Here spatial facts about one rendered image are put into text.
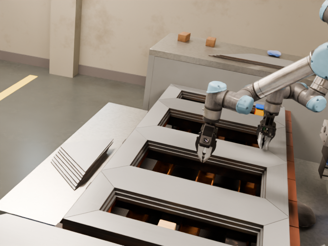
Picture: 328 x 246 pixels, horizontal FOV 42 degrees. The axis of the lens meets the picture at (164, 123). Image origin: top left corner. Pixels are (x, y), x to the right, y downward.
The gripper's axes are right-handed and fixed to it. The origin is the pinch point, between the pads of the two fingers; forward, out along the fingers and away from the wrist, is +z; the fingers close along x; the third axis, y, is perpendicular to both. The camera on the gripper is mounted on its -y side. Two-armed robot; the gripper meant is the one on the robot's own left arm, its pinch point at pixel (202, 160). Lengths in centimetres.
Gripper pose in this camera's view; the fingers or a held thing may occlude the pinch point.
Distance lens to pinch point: 188.1
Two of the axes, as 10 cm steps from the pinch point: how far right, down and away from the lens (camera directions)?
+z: -1.3, 9.1, 4.1
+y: 2.4, -3.7, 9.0
